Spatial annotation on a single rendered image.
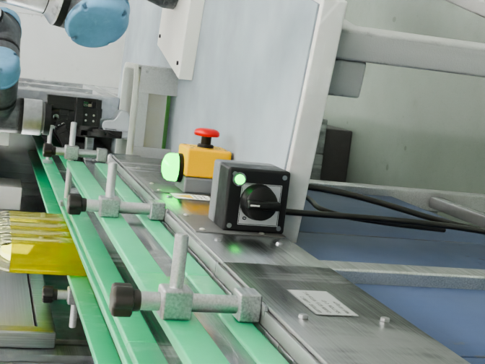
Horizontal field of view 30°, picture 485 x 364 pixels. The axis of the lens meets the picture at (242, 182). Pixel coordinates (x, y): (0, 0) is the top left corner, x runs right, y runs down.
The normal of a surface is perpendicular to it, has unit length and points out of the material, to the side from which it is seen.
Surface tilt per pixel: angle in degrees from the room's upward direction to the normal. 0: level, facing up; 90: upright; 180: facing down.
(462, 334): 90
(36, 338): 90
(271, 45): 0
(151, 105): 90
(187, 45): 90
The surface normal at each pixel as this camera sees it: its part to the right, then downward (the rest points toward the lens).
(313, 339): 0.11, -0.99
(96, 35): 0.24, 0.78
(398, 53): 0.23, 0.37
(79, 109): 0.27, 0.11
